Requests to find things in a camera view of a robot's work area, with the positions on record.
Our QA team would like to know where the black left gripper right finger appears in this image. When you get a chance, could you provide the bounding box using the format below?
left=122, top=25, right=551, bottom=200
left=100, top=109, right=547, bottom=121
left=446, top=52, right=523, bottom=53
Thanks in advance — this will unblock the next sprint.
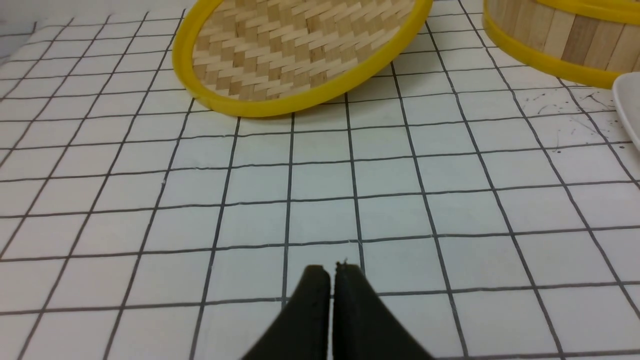
left=333, top=263, right=434, bottom=360

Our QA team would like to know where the white grid tablecloth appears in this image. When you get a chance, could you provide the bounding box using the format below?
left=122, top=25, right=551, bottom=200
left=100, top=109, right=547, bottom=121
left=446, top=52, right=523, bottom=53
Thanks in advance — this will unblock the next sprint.
left=0, top=0, right=639, bottom=360

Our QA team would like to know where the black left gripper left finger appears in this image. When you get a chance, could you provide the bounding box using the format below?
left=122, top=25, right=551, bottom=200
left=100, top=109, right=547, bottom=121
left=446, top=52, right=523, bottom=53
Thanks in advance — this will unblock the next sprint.
left=242, top=265, right=330, bottom=360

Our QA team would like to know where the woven bamboo steamer lid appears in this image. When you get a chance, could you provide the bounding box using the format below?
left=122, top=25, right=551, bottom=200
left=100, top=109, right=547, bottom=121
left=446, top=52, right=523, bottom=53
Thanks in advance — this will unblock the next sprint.
left=172, top=0, right=433, bottom=118

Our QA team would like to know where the bamboo steamer basket yellow rim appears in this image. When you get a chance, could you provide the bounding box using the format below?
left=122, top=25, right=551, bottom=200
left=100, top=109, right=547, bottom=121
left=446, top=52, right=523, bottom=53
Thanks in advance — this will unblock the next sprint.
left=482, top=0, right=640, bottom=89

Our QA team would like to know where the white plate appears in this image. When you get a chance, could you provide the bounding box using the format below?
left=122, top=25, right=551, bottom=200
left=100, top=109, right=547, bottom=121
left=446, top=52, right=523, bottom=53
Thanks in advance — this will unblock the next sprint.
left=611, top=71, right=640, bottom=150

